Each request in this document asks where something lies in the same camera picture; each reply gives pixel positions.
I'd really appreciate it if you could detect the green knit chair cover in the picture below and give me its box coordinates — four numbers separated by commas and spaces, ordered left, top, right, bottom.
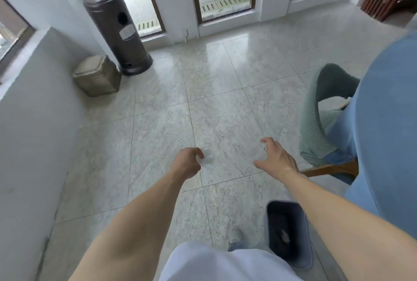
299, 63, 361, 167

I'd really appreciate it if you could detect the person's left forearm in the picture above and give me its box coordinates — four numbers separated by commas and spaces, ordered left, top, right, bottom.
68, 168, 200, 281

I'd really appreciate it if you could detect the wooden chair frame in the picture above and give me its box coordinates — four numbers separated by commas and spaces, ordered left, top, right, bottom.
300, 157, 359, 178

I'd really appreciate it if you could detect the person's right forearm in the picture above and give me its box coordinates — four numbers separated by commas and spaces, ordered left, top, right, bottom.
281, 167, 417, 281

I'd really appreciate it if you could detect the person's right hand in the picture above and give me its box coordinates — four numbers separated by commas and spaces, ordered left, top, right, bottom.
253, 137, 298, 180

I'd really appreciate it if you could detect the person's left hand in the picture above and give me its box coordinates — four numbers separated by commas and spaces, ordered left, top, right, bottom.
170, 147, 205, 180

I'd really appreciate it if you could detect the brown framed window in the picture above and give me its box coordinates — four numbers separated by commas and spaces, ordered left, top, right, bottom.
0, 0, 36, 76

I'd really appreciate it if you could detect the dark metal patio heater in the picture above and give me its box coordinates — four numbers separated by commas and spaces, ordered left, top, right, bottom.
80, 0, 154, 76

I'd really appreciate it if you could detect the person's white shirt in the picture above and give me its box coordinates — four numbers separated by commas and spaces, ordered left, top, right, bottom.
159, 242, 303, 281

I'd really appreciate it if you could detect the grey trash bin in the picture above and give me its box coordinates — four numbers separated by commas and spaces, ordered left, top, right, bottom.
265, 200, 314, 271

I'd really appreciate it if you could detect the small clear plastic cup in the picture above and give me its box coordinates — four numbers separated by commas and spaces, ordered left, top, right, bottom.
199, 149, 214, 166

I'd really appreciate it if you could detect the beige lidded bin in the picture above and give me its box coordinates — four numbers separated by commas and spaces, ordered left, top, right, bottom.
72, 55, 122, 97

